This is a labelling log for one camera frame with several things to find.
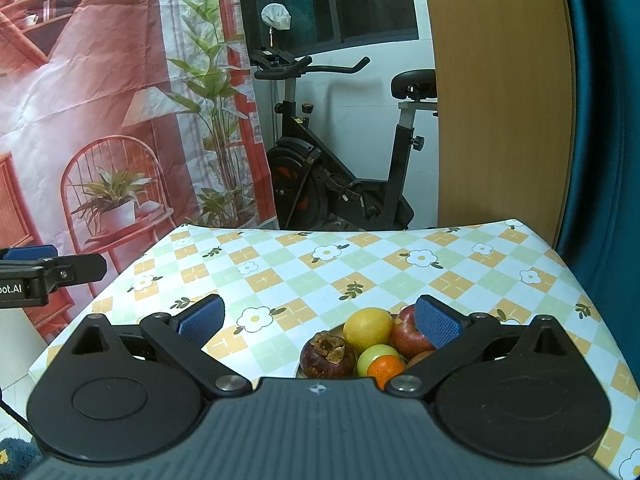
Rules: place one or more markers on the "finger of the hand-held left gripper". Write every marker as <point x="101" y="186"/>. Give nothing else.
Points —
<point x="80" y="269"/>
<point x="30" y="252"/>

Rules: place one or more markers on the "wooden board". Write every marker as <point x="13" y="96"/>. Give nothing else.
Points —
<point x="500" y="100"/>

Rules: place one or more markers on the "printed backdrop cloth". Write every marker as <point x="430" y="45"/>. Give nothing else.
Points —
<point x="100" y="85"/>

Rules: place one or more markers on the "dark window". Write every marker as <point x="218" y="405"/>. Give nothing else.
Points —
<point x="325" y="0"/>

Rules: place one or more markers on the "blue fluffy rug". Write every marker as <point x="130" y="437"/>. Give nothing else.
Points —
<point x="17" y="460"/>

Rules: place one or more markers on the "small green apple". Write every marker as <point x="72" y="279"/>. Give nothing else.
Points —
<point x="372" y="356"/>

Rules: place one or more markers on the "black exercise bike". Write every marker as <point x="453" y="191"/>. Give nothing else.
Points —
<point x="310" y="180"/>

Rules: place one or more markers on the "brownish red apple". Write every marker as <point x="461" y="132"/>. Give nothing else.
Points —
<point x="419" y="358"/>

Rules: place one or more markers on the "white hanging cloth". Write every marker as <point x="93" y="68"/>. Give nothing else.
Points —
<point x="276" y="16"/>

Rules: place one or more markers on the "dark brown mangosteen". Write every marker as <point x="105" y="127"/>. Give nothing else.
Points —
<point x="327" y="357"/>

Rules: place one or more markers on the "checkered floral tablecloth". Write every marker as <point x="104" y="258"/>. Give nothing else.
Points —
<point x="350" y="265"/>

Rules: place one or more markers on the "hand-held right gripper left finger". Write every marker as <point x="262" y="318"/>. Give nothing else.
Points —
<point x="200" y="320"/>

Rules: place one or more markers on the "bright red apple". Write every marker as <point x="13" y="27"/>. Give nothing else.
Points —
<point x="406" y="335"/>

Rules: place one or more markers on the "teal curtain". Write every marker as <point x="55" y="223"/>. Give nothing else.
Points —
<point x="605" y="135"/>

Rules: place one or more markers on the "yellow lemon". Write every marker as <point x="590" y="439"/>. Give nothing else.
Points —
<point x="367" y="330"/>

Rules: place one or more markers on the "beige round plate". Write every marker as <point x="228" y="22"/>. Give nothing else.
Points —
<point x="337" y="328"/>

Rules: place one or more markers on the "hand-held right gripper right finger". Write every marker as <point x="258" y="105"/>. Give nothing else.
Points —
<point x="437" y="322"/>

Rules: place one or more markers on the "small orange tangerine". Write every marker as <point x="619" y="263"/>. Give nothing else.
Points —
<point x="386" y="371"/>

